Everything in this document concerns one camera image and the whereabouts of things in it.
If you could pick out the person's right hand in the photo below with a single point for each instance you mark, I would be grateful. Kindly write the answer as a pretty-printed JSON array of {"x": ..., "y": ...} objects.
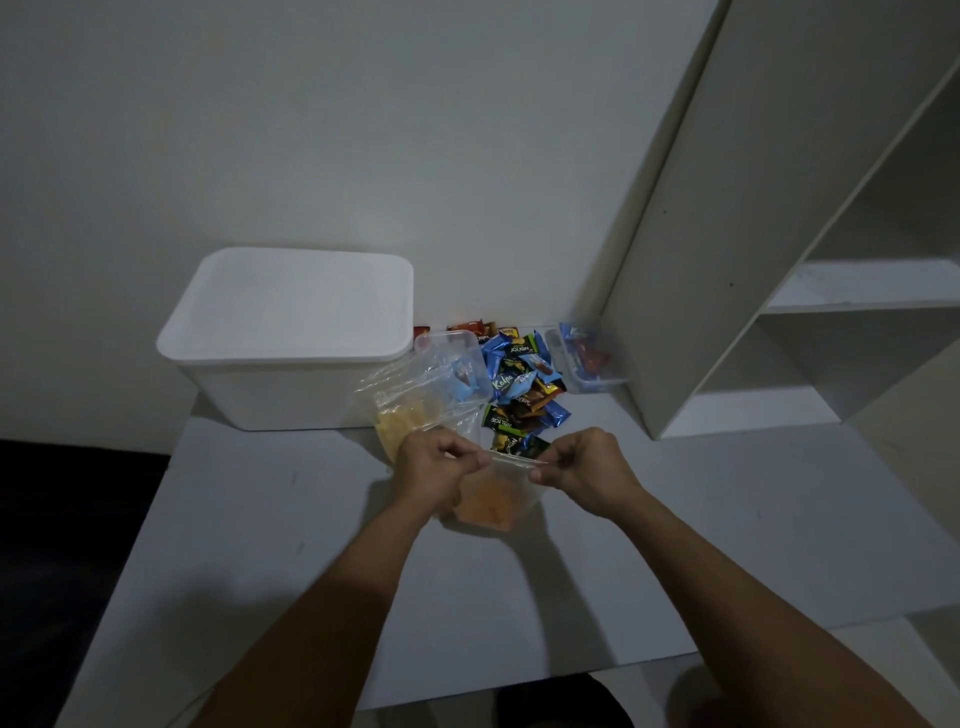
[{"x": 592, "y": 476}]

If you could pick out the person's left hand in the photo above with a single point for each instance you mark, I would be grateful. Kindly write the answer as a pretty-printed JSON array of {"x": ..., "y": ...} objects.
[{"x": 435, "y": 472}]

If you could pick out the bag of yellow chips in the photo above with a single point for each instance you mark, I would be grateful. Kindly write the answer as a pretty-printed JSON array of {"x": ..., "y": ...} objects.
[{"x": 397, "y": 427}]

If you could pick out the clear bag of orange snacks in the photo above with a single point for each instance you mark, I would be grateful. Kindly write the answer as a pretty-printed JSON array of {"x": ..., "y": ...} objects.
[{"x": 487, "y": 502}]

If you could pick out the green black snack packets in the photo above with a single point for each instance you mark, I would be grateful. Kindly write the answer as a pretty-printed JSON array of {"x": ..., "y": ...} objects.
[{"x": 502, "y": 424}]

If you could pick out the pile of candies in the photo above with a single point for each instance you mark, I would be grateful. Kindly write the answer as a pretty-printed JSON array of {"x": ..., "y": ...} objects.
[{"x": 525, "y": 382}]

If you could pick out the clear plastic container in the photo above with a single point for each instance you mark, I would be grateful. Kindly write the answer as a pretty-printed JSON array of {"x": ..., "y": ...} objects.
[
  {"x": 585, "y": 360},
  {"x": 450, "y": 345}
]

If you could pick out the white plastic storage bin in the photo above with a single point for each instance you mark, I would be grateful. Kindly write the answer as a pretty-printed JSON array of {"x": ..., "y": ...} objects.
[{"x": 292, "y": 307}]

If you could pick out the person's right forearm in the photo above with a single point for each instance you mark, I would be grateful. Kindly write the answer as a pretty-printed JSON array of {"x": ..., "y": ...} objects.
[{"x": 750, "y": 622}]

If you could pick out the person's left forearm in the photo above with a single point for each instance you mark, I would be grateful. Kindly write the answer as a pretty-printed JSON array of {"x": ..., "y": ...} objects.
[{"x": 322, "y": 630}]

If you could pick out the white wooden shelf unit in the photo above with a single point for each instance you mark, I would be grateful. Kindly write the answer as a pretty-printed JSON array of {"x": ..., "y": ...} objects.
[{"x": 712, "y": 225}]

